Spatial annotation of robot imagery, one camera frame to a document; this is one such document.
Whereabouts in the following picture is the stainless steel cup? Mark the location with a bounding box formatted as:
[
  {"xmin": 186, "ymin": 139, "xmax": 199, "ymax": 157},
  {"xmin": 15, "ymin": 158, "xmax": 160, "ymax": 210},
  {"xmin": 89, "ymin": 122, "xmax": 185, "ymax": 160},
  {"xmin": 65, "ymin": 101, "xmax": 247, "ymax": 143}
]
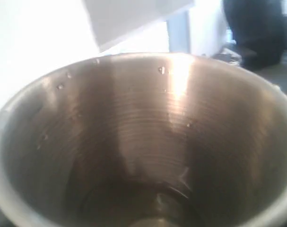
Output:
[{"xmin": 0, "ymin": 53, "xmax": 287, "ymax": 227}]

